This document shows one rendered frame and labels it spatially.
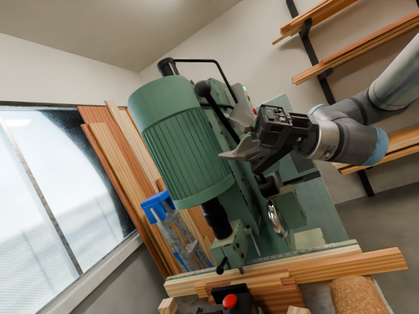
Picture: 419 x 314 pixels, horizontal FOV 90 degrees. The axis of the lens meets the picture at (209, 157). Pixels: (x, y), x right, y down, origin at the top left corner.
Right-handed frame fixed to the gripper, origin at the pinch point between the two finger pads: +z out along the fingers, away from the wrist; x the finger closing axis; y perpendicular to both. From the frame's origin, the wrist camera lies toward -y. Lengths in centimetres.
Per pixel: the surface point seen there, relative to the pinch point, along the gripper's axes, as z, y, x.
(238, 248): -10.1, -25.1, 13.9
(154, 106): 14.3, 1.9, -5.3
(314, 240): -47, -46, -1
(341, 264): -32.8, -18.9, 18.4
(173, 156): 8.9, -6.5, 1.5
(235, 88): -8.4, -4.4, -35.1
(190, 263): -3, -112, -12
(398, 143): -179, -67, -111
